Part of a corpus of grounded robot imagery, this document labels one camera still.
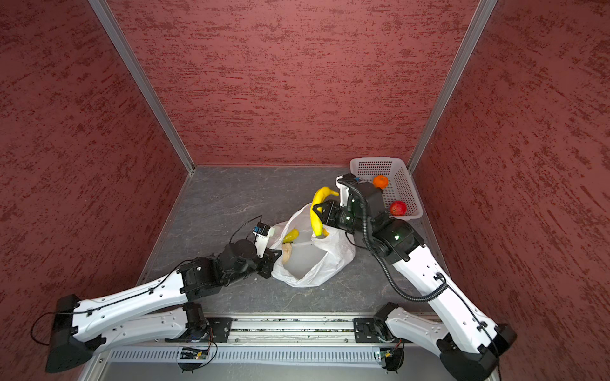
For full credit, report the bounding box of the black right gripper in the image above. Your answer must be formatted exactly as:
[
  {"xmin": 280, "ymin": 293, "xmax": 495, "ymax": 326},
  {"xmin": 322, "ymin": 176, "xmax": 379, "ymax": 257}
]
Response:
[{"xmin": 313, "ymin": 199, "xmax": 373, "ymax": 237}]

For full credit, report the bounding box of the yellow banana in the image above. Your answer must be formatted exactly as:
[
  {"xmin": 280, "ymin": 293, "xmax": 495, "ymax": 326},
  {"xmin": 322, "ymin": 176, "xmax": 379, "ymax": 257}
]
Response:
[{"xmin": 310, "ymin": 187, "xmax": 339, "ymax": 238}]

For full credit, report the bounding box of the white plastic bag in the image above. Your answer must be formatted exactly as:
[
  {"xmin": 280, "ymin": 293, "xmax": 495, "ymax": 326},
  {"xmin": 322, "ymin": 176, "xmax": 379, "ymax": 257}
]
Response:
[{"xmin": 268, "ymin": 204, "xmax": 356, "ymax": 288}]

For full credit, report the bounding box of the orange fruit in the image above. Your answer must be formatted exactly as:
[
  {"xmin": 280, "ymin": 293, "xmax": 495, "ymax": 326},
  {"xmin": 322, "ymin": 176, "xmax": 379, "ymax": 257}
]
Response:
[{"xmin": 373, "ymin": 176, "xmax": 389, "ymax": 190}]

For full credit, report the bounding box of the red fruit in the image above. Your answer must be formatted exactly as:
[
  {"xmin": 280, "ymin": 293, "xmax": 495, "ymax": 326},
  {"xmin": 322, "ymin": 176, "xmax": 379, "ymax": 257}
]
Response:
[{"xmin": 389, "ymin": 200, "xmax": 408, "ymax": 216}]

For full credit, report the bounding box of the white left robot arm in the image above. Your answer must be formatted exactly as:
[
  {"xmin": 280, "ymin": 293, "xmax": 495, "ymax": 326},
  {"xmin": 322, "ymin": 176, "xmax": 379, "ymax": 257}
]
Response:
[{"xmin": 45, "ymin": 239, "xmax": 282, "ymax": 374}]

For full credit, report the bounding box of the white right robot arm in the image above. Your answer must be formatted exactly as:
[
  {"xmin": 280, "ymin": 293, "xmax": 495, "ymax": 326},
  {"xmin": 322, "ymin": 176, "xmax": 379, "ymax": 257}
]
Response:
[{"xmin": 310, "ymin": 174, "xmax": 517, "ymax": 380}]

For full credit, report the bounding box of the yellow fruit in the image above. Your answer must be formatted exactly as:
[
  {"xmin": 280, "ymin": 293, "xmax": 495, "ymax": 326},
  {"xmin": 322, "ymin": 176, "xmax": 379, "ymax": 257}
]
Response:
[{"xmin": 282, "ymin": 229, "xmax": 300, "ymax": 244}]

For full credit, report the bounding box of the beige ginger root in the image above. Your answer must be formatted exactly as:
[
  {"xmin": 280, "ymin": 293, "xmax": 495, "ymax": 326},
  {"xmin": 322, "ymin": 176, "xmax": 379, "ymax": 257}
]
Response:
[{"xmin": 281, "ymin": 243, "xmax": 292, "ymax": 264}]

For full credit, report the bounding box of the white perforated plastic basket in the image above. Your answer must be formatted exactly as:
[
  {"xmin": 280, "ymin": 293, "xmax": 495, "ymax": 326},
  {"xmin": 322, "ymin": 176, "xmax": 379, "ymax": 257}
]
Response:
[{"xmin": 349, "ymin": 157, "xmax": 424, "ymax": 221}]

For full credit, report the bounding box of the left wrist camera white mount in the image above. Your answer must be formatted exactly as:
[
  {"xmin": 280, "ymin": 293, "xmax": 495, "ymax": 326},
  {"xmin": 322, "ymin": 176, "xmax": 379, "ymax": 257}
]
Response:
[{"xmin": 253, "ymin": 222, "xmax": 275, "ymax": 258}]

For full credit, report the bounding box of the black corrugated cable conduit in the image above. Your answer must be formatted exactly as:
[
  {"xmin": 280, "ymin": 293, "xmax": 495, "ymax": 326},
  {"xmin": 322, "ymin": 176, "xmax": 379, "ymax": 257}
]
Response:
[{"xmin": 337, "ymin": 178, "xmax": 449, "ymax": 303}]

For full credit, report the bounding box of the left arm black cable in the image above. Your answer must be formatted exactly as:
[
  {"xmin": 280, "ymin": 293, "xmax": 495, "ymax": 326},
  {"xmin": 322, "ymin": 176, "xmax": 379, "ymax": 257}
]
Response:
[{"xmin": 228, "ymin": 214, "xmax": 264, "ymax": 244}]

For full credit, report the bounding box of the aluminium front mounting rail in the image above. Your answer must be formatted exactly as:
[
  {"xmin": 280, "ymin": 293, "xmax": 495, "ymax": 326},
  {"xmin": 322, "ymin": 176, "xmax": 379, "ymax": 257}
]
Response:
[{"xmin": 99, "ymin": 311, "xmax": 485, "ymax": 346}]

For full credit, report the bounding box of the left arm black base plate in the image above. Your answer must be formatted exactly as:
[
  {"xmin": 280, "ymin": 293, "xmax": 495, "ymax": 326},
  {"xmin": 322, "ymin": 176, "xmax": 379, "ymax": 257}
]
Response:
[{"xmin": 165, "ymin": 317, "xmax": 233, "ymax": 344}]

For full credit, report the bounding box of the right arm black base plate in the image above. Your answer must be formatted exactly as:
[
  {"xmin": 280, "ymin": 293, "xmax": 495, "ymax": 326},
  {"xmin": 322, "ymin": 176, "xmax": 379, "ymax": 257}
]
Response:
[{"xmin": 353, "ymin": 317, "xmax": 381, "ymax": 344}]

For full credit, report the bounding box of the white slotted cable duct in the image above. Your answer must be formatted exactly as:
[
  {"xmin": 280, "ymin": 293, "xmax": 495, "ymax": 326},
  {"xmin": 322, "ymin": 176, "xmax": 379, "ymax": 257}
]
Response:
[{"xmin": 106, "ymin": 346, "xmax": 387, "ymax": 365}]

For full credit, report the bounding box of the aluminium left corner post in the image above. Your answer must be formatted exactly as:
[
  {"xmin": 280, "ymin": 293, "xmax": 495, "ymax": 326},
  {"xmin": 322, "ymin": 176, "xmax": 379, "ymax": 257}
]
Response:
[{"xmin": 88, "ymin": 0, "xmax": 196, "ymax": 176}]

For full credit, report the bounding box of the aluminium corner post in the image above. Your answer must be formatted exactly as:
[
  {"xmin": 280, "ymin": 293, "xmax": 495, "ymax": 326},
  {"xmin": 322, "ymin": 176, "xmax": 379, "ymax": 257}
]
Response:
[
  {"xmin": 408, "ymin": 0, "xmax": 497, "ymax": 173},
  {"xmin": 88, "ymin": 0, "xmax": 196, "ymax": 176}
]

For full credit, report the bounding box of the aluminium right corner post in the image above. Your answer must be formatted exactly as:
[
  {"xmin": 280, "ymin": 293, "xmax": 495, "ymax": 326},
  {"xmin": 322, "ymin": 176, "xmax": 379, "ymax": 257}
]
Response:
[{"xmin": 408, "ymin": 0, "xmax": 497, "ymax": 173}]

